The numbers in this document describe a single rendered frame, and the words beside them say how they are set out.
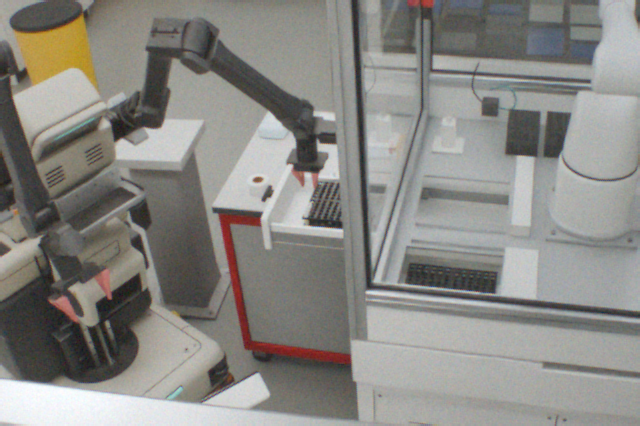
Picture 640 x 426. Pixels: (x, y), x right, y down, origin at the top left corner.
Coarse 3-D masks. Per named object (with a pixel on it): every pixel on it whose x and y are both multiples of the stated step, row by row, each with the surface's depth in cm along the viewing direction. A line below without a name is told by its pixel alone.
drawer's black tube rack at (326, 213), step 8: (328, 184) 227; (336, 184) 226; (320, 192) 224; (328, 192) 225; (336, 192) 224; (320, 200) 221; (328, 200) 220; (336, 200) 220; (312, 208) 218; (320, 208) 218; (328, 208) 218; (336, 208) 217; (312, 216) 216; (320, 216) 215; (328, 216) 215; (336, 216) 214; (304, 224) 217; (312, 224) 217; (320, 224) 217; (328, 224) 217; (336, 224) 216
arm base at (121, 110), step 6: (126, 102) 204; (114, 108) 207; (120, 108) 205; (126, 108) 202; (120, 114) 204; (126, 114) 202; (132, 114) 203; (126, 120) 205; (132, 120) 204; (126, 126) 206; (132, 126) 206; (138, 126) 207; (126, 132) 208; (132, 132) 209; (120, 138) 207
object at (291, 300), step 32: (256, 160) 265; (224, 192) 251; (224, 224) 251; (256, 224) 248; (256, 256) 257; (288, 256) 254; (320, 256) 250; (256, 288) 266; (288, 288) 263; (320, 288) 259; (256, 320) 277; (288, 320) 273; (320, 320) 269; (256, 352) 290; (288, 352) 282; (320, 352) 278
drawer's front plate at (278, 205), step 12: (288, 168) 230; (288, 180) 227; (276, 192) 220; (288, 192) 229; (276, 204) 218; (288, 204) 230; (264, 216) 212; (276, 216) 219; (264, 228) 213; (264, 240) 216
